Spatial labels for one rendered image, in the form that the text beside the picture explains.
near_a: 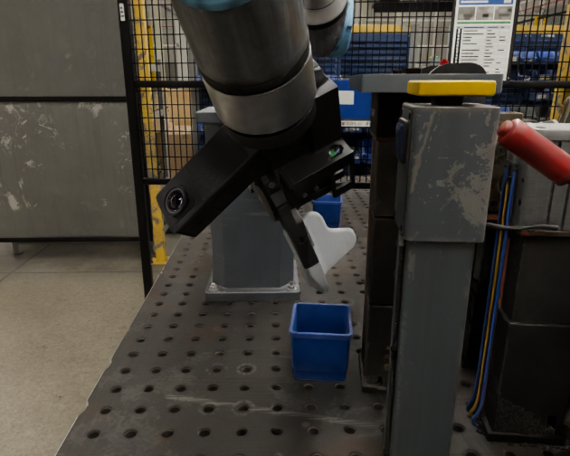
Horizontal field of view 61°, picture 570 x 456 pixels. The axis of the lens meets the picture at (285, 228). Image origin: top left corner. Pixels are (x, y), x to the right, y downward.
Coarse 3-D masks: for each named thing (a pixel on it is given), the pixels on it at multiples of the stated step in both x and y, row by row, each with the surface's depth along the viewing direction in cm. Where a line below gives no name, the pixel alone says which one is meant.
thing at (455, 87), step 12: (408, 84) 43; (420, 84) 38; (432, 84) 38; (444, 84) 38; (456, 84) 38; (468, 84) 38; (480, 84) 38; (492, 84) 38; (432, 96) 41; (444, 96) 40; (456, 96) 40
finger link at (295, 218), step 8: (280, 208) 40; (288, 208) 40; (296, 208) 41; (280, 216) 40; (288, 216) 41; (296, 216) 41; (288, 224) 41; (296, 224) 41; (304, 224) 41; (288, 232) 41; (296, 232) 41; (304, 232) 41; (296, 240) 41; (304, 240) 42; (296, 248) 42; (304, 248) 42; (312, 248) 43; (304, 256) 43; (312, 256) 44; (304, 264) 43; (312, 264) 44
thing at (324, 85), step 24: (336, 96) 36; (312, 120) 35; (336, 120) 38; (240, 144) 36; (264, 144) 34; (288, 144) 38; (312, 144) 39; (336, 144) 40; (288, 168) 40; (312, 168) 40; (336, 168) 40; (264, 192) 40; (288, 192) 40; (312, 192) 44; (336, 192) 43
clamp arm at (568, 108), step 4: (568, 100) 123; (564, 104) 124; (568, 104) 123; (560, 108) 125; (564, 108) 123; (568, 108) 122; (560, 112) 124; (564, 112) 123; (568, 112) 123; (560, 116) 125; (564, 116) 123; (568, 116) 123; (556, 120) 127; (560, 120) 125; (564, 120) 123; (568, 120) 123
